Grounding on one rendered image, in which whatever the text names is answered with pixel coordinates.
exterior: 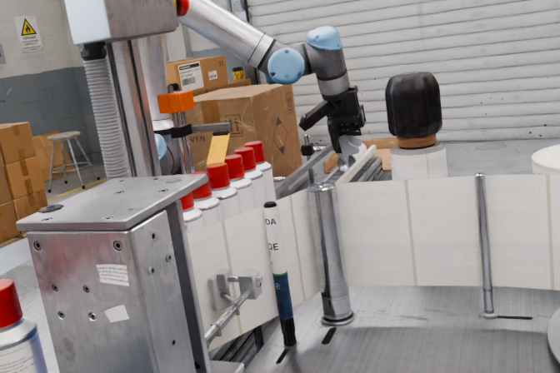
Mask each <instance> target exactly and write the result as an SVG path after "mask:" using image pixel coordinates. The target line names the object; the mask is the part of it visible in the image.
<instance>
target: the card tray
mask: <svg viewBox="0 0 560 373"><path fill-rule="evenodd" d="M362 142H365V144H366V145H367V149H368V148H369V147H370V146H371V145H376V148H377V151H376V152H375V153H374V155H373V156H372V157H377V158H379V157H381V158H382V169H383V171H384V172H387V171H391V170H392V165H391V157H390V150H391V148H393V147H395V146H396V145H397V144H398V141H397V138H396V137H388V138H375V139H362ZM338 158H339V156H338V155H337V153H336V152H334V153H333V154H332V155H330V156H329V157H328V158H327V159H325V160H324V161H323V165H324V172H325V174H330V173H331V172H332V171H333V170H334V169H335V168H336V167H337V166H338Z"/></svg>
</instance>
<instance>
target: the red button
mask: <svg viewBox="0 0 560 373"><path fill-rule="evenodd" d="M176 4H177V16H179V17H180V16H185V15H186V13H187V11H188V9H189V0H176Z"/></svg>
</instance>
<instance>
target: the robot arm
mask: <svg viewBox="0 0 560 373"><path fill-rule="evenodd" d="M177 21H178V22H180V23H181V24H182V25H184V26H186V27H188V28H190V29H191V30H193V31H194V32H196V33H198V34H199V35H201V36H203V37H205V38H206V39H208V40H209V41H211V42H213V43H215V44H217V45H218V46H219V47H221V48H223V49H225V50H226V51H228V52H230V53H231V54H233V55H234V56H236V57H238V58H240V59H242V60H243V61H244V62H247V63H248V64H250V65H252V66H253V67H255V68H256V69H258V70H259V71H261V72H263V75H264V77H265V80H266V83H267V84H269V85H273V84H276V83H277V84H282V85H291V84H294V83H295V82H297V81H298V80H299V79H300V78H301V77H304V76H307V75H310V74H313V73H316V77H317V84H318V87H319V91H320V93H321V94H322V99H323V101H322V102H320V103H319V104H318V105H317V106H315V108H313V109H312V110H311V111H310V112H307V113H305V114H304V115H303V116H302V117H301V119H300V122H299V124H298V125H299V126H300V127H301V128H302V129H303V130H304V131H306V130H307V129H310V128H311V127H313V126H314V125H315V124H316V123H317V122H319V121H320V120H321V119H322V118H324V117H325V116H327V129H328V132H329V134H330V137H331V142H332V147H333V149H334V151H335V152H336V153H337V155H338V156H339V157H340V158H341V159H342V160H343V161H344V162H345V163H348V156H351V155H354V154H357V153H359V152H360V149H359V147H360V146H361V145H362V144H363V142H362V140H361V139H360V138H357V137H354V136H361V135H362V133H361V127H364V124H365V122H366V117H365V112H364V108H363V104H362V103H359V102H358V95H357V93H358V86H350V82H349V78H348V70H347V67H346V63H345V58H344V55H343V45H342V43H341V39H340V37H339V33H338V30H337V29H336V28H335V27H330V26H324V27H317V28H316V29H314V30H312V31H310V32H309V33H308V34H307V41H306V42H305V43H301V44H298V45H295V46H291V47H288V46H286V45H284V44H283V43H281V42H279V41H278V40H276V39H274V38H273V37H271V36H269V35H268V34H266V33H265V32H263V31H262V30H260V29H258V28H257V27H254V26H253V25H252V24H250V23H249V22H246V21H245V20H243V19H241V18H240V17H239V16H237V15H235V14H234V13H232V12H230V11H228V10H227V9H226V8H224V7H222V6H220V5H218V4H217V3H215V2H214V1H212V0H189V9H188V10H187V13H186V15H185V16H180V17H179V16H177ZM137 44H138V49H139V53H140V58H141V63H142V71H143V76H144V81H145V85H146V90H147V99H148V103H149V108H150V112H151V118H152V125H153V130H154V135H155V140H156V144H157V153H158V158H159V162H160V167H161V172H162V176H171V175H172V174H173V173H174V172H175V171H176V170H177V169H178V168H179V166H180V159H179V155H178V145H177V141H176V138H171V132H170V128H171V127H173V121H172V120H171V119H170V115H169V113H160V111H159V105H158V95H161V94H164V93H168V89H167V86H168V82H167V71H166V60H165V49H164V38H163V34H159V35H155V36H151V37H143V38H139V39H137ZM357 131H359V132H357Z"/></svg>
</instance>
